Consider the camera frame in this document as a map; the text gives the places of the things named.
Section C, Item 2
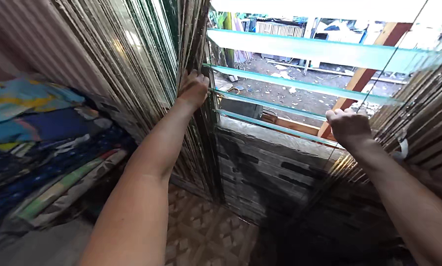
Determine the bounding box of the glass louver slat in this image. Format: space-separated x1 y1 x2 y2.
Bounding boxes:
214 109 344 149
203 64 405 105
210 88 329 122
210 0 442 29
207 29 442 75

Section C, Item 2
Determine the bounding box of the shiny brown silver string curtain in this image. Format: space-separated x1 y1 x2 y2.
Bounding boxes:
51 0 226 204

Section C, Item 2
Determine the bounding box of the thin dark single string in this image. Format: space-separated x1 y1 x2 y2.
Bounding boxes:
356 0 429 114

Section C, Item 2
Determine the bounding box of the shiny golden brown string curtain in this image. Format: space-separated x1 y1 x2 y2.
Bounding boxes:
310 22 442 207

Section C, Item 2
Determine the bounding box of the reddish brown wooden post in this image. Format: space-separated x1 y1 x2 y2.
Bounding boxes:
318 22 412 139

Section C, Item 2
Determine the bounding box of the person's right forearm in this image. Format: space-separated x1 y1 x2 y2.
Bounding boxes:
351 138 442 266

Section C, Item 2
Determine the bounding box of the person's left forearm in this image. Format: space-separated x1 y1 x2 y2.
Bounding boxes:
77 97 196 266

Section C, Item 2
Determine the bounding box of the dark blue patterned blanket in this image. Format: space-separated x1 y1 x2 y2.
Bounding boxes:
0 126 131 237

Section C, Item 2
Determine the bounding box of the green patterned rolled mat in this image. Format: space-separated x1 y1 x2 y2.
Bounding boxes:
16 149 127 228

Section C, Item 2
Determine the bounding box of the green leafy plant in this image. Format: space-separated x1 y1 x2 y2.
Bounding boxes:
210 11 236 71

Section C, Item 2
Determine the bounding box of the person's left hand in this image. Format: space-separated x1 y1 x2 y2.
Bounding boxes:
177 69 210 111

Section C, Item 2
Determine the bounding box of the white slatted fence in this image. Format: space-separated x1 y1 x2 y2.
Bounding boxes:
255 21 306 38

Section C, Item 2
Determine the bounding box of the teal and yellow cloth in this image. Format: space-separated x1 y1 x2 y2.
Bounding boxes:
0 77 86 144

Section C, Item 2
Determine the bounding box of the person's right hand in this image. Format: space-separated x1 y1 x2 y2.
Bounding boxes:
325 108 374 153

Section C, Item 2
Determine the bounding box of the white curtain tieback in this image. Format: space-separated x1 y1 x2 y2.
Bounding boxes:
395 129 409 160

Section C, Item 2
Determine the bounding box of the dark blue pillow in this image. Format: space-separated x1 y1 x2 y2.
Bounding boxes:
21 107 91 142

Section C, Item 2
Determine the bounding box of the brown wooden beam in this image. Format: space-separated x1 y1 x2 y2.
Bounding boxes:
262 113 340 142

